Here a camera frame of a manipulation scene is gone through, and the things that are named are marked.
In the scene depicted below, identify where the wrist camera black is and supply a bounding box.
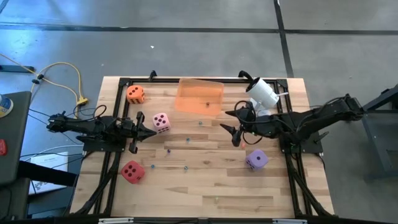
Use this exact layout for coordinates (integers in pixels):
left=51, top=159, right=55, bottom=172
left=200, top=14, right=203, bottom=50
left=119, top=117, right=135, bottom=130
left=241, top=108, right=256, bottom=123

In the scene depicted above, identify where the black floor cable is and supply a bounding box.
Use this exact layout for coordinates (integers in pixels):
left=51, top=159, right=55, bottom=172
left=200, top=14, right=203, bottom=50
left=27, top=108, right=85, bottom=146

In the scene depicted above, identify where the white desk camera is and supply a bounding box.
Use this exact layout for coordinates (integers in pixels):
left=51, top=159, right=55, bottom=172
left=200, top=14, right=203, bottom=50
left=245, top=77, right=290, bottom=121

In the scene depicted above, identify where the black floor bar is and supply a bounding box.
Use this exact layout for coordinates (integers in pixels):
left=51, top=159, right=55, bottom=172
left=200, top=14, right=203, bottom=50
left=0, top=65, right=35, bottom=73

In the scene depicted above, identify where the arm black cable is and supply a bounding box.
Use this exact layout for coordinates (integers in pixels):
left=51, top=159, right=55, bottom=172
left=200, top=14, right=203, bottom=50
left=234, top=100, right=264, bottom=146
left=73, top=104, right=108, bottom=123

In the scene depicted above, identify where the grey metal bracket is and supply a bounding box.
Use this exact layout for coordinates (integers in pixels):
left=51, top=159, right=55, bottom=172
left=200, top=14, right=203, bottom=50
left=272, top=218, right=308, bottom=224
left=98, top=217, right=134, bottom=224

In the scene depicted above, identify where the large red foam die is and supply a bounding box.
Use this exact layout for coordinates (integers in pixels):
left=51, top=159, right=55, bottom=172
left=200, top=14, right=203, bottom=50
left=120, top=160, right=146, bottom=185

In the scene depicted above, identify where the large orange foam die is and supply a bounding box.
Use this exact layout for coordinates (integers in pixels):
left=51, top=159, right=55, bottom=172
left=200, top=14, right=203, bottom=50
left=126, top=85, right=146, bottom=105

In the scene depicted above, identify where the blue and white can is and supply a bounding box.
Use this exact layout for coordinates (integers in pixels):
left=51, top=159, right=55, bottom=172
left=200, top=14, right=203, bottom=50
left=0, top=94, right=14, bottom=118

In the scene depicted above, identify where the orange translucent plastic bin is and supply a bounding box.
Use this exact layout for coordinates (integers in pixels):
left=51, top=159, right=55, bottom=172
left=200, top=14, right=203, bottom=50
left=174, top=78, right=225, bottom=117

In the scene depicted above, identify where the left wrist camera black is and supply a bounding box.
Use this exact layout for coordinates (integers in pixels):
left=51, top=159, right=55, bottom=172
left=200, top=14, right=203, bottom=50
left=119, top=117, right=135, bottom=130

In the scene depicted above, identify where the white paper booklet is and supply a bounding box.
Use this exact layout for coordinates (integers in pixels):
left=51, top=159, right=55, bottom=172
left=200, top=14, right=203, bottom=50
left=29, top=151, right=69, bottom=195

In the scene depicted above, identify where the dark grey metal stand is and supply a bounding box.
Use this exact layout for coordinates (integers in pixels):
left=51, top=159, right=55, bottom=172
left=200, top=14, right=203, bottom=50
left=343, top=83, right=398, bottom=182

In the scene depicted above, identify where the yellow cable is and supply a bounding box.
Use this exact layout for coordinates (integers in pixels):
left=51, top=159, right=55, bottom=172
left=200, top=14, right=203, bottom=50
left=0, top=52, right=90, bottom=106

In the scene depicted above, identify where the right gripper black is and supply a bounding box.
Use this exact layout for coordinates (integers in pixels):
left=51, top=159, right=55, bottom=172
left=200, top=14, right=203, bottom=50
left=220, top=105, right=273, bottom=147

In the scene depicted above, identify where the white floor cable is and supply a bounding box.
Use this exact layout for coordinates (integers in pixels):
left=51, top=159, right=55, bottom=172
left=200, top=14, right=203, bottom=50
left=21, top=144, right=85, bottom=161

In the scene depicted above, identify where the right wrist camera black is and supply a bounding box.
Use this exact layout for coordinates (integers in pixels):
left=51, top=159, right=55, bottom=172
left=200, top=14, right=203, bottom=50
left=241, top=108, right=256, bottom=123

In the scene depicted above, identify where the large purple foam die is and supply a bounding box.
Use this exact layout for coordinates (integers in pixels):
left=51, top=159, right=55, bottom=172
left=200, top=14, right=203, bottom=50
left=244, top=149, right=269, bottom=171

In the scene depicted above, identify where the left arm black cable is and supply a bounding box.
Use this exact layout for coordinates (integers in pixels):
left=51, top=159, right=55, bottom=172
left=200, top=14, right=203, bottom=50
left=73, top=104, right=108, bottom=123

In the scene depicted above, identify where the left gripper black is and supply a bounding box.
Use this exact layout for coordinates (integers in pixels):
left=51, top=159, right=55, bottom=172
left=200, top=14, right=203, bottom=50
left=117, top=111, right=157, bottom=155

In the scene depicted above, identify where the black aluminium rig frame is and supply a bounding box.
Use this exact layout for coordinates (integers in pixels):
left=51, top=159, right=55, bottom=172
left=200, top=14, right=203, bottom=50
left=70, top=76, right=335, bottom=218

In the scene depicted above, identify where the large pink foam die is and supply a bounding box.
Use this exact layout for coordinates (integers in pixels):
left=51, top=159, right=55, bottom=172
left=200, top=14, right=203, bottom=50
left=152, top=112, right=172, bottom=134

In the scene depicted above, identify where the dark grey cart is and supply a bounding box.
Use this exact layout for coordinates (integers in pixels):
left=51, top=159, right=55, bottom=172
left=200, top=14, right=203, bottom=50
left=0, top=91, right=32, bottom=220

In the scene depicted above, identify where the black flat bar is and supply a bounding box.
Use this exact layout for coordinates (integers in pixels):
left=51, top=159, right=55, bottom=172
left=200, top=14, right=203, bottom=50
left=18, top=160, right=78, bottom=187

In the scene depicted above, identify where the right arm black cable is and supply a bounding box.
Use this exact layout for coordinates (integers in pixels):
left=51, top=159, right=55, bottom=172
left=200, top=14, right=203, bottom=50
left=234, top=100, right=264, bottom=146

